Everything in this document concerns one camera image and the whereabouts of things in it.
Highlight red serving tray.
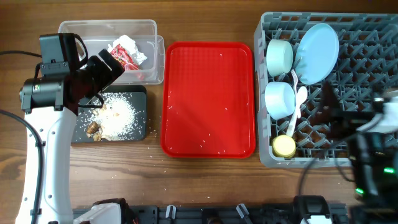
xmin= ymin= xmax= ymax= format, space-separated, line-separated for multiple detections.
xmin=160 ymin=42 xmax=256 ymax=159

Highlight red snack wrapper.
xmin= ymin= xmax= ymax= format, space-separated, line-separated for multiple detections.
xmin=108 ymin=44 xmax=139 ymax=70

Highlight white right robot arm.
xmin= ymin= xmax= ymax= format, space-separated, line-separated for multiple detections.
xmin=310 ymin=82 xmax=397 ymax=223

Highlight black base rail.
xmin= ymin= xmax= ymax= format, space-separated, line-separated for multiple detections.
xmin=71 ymin=203 xmax=348 ymax=224

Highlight light blue bowl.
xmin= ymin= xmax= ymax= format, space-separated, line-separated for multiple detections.
xmin=265 ymin=82 xmax=295 ymax=120

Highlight clear plastic waste bin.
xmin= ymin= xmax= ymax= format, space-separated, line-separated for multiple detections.
xmin=58 ymin=19 xmax=165 ymax=85

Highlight white napkin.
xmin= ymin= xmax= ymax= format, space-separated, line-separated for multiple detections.
xmin=109 ymin=35 xmax=147 ymax=65

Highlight grey dishwasher rack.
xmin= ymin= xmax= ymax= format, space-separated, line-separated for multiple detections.
xmin=254 ymin=12 xmax=397 ymax=168

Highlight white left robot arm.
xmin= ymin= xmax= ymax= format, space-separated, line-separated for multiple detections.
xmin=16 ymin=49 xmax=124 ymax=223

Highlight white plastic spoon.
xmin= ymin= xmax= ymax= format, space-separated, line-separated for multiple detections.
xmin=286 ymin=86 xmax=308 ymax=137

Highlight green bowl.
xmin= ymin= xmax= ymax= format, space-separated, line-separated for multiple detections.
xmin=266 ymin=39 xmax=293 ymax=77

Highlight light blue plate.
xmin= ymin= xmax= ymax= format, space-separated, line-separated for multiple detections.
xmin=295 ymin=23 xmax=340 ymax=85

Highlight rice and food scraps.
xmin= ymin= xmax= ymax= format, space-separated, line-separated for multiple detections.
xmin=81 ymin=93 xmax=137 ymax=141

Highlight yellow plastic cup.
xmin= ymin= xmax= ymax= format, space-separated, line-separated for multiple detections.
xmin=272 ymin=135 xmax=296 ymax=158

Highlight white plastic fork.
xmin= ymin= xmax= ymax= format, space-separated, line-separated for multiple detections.
xmin=290 ymin=69 xmax=299 ymax=95

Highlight black waste tray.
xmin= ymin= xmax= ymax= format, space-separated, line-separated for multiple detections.
xmin=72 ymin=85 xmax=147 ymax=144

